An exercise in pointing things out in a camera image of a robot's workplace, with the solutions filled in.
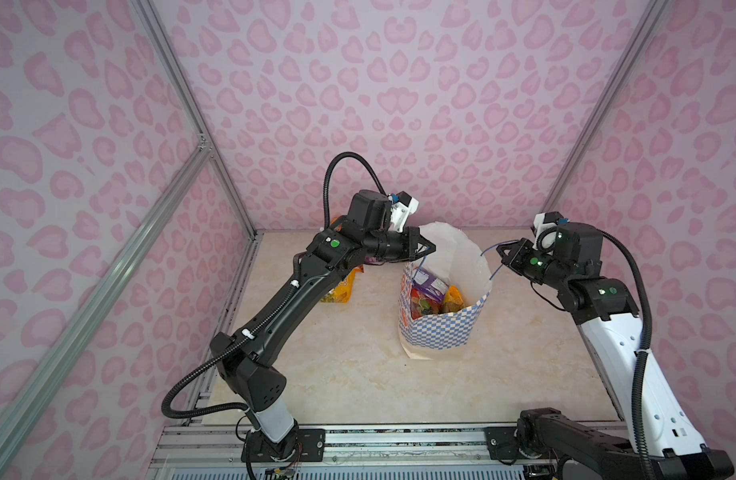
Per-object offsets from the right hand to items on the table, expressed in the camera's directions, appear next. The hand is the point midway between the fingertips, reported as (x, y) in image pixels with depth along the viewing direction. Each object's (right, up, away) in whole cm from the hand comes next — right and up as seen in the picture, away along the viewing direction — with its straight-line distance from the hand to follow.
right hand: (499, 243), depth 68 cm
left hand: (-14, 0, -4) cm, 15 cm away
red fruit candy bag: (-15, -17, +18) cm, 29 cm away
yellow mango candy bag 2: (-6, -16, +18) cm, 25 cm away
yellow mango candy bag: (-39, -15, +29) cm, 51 cm away
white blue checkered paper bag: (-3, -4, +23) cm, 23 cm away
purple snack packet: (-12, -11, +22) cm, 28 cm away
